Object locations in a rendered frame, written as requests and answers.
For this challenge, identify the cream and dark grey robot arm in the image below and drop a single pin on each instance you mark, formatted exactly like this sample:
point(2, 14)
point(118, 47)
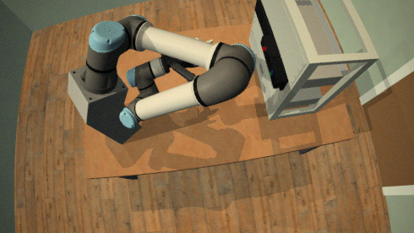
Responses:
point(225, 78)

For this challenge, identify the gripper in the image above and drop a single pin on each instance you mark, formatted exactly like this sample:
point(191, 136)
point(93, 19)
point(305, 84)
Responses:
point(166, 61)

